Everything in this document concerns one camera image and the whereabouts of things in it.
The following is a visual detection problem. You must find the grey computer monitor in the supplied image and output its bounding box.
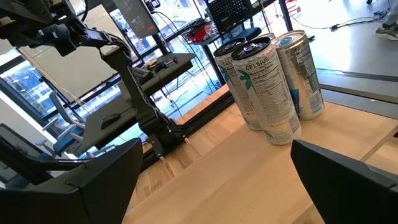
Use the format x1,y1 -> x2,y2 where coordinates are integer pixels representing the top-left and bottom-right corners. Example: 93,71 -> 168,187
112,0 -> 160,39

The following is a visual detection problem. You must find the wooden shelf with black frame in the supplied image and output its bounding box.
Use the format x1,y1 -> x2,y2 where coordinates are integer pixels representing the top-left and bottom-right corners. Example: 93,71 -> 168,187
123,88 -> 398,224

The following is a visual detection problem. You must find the black desk tool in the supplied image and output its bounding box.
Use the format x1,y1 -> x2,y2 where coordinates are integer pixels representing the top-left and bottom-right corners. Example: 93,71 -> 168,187
152,55 -> 180,72

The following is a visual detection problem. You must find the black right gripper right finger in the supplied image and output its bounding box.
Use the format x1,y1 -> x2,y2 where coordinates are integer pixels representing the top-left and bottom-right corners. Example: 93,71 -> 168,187
290,139 -> 398,224

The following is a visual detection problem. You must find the black computer mouse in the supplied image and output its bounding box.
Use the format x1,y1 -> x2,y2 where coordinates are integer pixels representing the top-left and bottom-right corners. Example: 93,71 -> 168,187
99,112 -> 123,130

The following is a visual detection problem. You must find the black aluminium table frame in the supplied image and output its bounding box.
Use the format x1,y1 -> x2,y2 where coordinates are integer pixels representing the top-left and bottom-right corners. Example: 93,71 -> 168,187
136,91 -> 236,174

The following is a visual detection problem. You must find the person's foot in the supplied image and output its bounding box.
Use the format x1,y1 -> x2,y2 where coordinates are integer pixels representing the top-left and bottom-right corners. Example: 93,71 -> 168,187
375,22 -> 398,42

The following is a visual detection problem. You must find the red object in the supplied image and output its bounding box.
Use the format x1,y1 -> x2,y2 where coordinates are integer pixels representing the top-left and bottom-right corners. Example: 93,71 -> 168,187
185,23 -> 216,44

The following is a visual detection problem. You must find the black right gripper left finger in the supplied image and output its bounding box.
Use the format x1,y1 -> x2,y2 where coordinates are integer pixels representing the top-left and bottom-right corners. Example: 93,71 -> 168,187
0,138 -> 144,224

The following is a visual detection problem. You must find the black laptop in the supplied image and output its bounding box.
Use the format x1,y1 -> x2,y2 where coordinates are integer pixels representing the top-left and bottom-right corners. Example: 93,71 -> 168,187
203,0 -> 255,34

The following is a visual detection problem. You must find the white Celsius can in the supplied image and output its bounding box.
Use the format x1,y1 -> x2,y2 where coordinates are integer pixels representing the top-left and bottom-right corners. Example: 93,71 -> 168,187
230,36 -> 302,146
213,37 -> 262,131

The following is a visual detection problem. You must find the white and blue office chair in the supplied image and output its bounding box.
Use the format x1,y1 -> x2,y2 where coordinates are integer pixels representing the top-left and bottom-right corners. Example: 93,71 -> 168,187
34,90 -> 90,158

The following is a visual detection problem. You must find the black floor cable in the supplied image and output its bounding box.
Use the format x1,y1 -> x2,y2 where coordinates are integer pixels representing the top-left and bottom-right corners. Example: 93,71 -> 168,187
329,11 -> 389,32

